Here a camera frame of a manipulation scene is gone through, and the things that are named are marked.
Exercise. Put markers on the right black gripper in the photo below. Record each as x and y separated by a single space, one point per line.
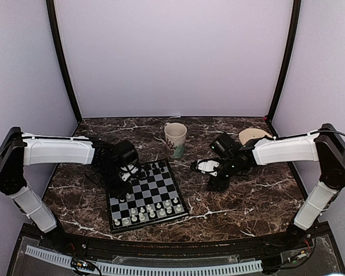
219 186

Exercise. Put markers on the beige bowl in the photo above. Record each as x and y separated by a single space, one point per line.
252 133

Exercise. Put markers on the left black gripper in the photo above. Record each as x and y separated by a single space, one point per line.
120 193

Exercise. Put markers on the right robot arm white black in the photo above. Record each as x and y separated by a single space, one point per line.
274 184

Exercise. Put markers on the white bishop chess piece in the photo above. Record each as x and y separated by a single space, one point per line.
162 212

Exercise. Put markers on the right black frame post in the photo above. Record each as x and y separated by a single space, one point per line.
287 55

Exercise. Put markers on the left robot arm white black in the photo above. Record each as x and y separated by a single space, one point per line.
27 162

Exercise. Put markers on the cream floral mug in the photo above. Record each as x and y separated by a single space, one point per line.
175 137

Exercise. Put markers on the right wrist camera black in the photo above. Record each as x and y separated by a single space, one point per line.
225 146

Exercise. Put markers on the black frame post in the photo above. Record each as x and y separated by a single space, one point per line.
61 59
287 55

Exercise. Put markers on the white slotted cable duct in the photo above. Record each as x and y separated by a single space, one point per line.
138 266

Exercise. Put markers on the left black frame post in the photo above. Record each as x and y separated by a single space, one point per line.
61 59

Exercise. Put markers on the black front rail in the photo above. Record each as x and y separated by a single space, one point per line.
321 244

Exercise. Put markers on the black grey chessboard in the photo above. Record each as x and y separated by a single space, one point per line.
155 192

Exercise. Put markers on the white knight chess piece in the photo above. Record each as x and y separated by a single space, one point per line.
134 219

